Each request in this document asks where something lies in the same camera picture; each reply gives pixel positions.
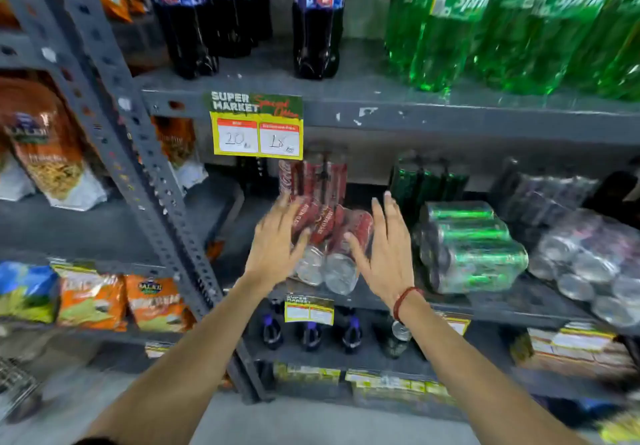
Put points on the grey metal shelf rack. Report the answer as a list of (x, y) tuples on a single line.
[(380, 110)]

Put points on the small dark bottle blue cap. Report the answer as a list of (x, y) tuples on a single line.
[(352, 334), (272, 329), (311, 335)]

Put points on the blue green snack packet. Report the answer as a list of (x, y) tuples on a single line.
[(27, 290)]

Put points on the stack of white yellow boxes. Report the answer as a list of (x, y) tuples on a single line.
[(575, 352)]

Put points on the person's right hand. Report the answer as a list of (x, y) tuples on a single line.
[(390, 265)]

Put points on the upright pack of green cans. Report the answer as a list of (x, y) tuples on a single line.
[(425, 182)]

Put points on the dark cola bottle blue label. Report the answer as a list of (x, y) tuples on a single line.
[(230, 10), (319, 20), (182, 20)]

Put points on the row of yellow green boxes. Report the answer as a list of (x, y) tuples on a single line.
[(365, 382)]

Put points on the small bottle silver cap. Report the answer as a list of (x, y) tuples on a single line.
[(397, 337)]

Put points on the person's right little finger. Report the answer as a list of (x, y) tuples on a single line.
[(411, 242)]

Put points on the person's right forearm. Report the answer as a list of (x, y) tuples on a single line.
[(470, 374)]

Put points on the large orange snack packet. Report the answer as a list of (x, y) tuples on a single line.
[(47, 150)]

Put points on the person's left hand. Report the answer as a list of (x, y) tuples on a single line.
[(272, 250)]

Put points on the wrapped pack of silver cans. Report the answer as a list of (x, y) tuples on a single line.
[(595, 265)]

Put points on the large yellow green price tag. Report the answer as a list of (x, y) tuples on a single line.
[(257, 130)]

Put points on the wrapped pack of green cans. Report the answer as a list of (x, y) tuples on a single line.
[(470, 255)]

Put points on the person's right thumb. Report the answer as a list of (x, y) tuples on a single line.
[(357, 250)]

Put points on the wrapped pack of dark cans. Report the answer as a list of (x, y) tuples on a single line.
[(545, 197)]

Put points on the green soda bottle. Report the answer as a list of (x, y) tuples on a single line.
[(617, 50), (450, 35), (402, 20), (540, 40)]

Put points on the person's left thumb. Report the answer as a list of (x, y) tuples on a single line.
[(302, 244)]

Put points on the upright pack of red cans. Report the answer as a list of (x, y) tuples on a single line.
[(317, 177)]

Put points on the person's right middle finger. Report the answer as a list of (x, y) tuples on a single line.
[(391, 215)]

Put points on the orange green snack packet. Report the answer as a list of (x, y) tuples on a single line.
[(157, 305), (92, 300)]

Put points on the person's left forearm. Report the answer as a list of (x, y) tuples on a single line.
[(185, 369)]

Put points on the wrapped pack of red cans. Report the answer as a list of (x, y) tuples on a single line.
[(330, 255)]

